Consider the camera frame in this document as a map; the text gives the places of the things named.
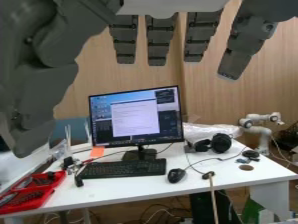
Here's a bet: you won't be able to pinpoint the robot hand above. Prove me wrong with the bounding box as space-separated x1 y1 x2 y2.
0 0 298 159

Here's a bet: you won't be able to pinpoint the computer screen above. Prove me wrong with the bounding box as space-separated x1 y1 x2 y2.
87 85 186 162

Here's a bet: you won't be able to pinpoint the orange paper note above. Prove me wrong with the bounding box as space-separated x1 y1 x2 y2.
89 146 106 158

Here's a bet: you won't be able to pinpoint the red tray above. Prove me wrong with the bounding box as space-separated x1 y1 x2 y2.
9 169 67 193
0 185 57 215

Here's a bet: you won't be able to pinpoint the small black object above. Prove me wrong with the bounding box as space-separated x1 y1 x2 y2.
73 172 86 188

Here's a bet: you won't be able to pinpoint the black keyboard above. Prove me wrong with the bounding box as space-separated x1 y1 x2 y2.
75 157 168 181

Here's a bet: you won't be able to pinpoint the white desk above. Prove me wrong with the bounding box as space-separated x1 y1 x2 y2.
0 137 298 224

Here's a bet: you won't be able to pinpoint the black mouse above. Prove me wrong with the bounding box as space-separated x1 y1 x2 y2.
166 167 188 184

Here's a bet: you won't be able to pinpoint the black headphones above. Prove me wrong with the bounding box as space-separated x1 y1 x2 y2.
191 132 234 155

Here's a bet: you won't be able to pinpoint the small white jointed device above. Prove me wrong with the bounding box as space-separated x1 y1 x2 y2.
236 111 285 156

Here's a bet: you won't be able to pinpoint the thin stick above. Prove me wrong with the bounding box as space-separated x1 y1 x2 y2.
200 170 220 224

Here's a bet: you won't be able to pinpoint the black computer tower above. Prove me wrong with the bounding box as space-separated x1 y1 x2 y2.
188 189 232 224

